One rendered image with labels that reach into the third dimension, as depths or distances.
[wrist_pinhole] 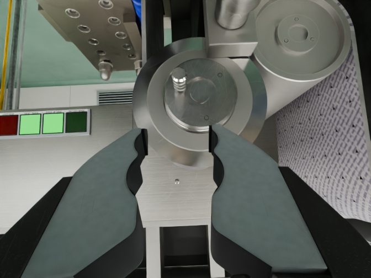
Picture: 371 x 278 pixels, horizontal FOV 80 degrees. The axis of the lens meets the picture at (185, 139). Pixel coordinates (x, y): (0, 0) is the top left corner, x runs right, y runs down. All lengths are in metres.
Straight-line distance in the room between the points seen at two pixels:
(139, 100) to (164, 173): 0.34
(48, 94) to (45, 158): 2.98
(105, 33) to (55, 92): 3.07
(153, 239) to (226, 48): 0.48
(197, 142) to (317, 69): 0.16
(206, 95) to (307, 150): 0.23
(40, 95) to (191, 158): 3.51
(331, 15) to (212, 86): 0.18
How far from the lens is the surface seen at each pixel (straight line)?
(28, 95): 3.78
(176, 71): 0.21
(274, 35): 0.31
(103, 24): 0.52
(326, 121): 0.36
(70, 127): 0.65
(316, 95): 0.39
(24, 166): 0.70
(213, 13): 0.26
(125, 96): 3.18
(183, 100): 0.23
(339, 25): 0.34
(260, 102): 0.26
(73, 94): 3.46
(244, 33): 0.25
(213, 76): 0.24
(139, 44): 0.54
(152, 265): 0.62
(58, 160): 0.66
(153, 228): 0.59
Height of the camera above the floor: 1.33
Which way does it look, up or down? 9 degrees down
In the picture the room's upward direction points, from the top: 177 degrees clockwise
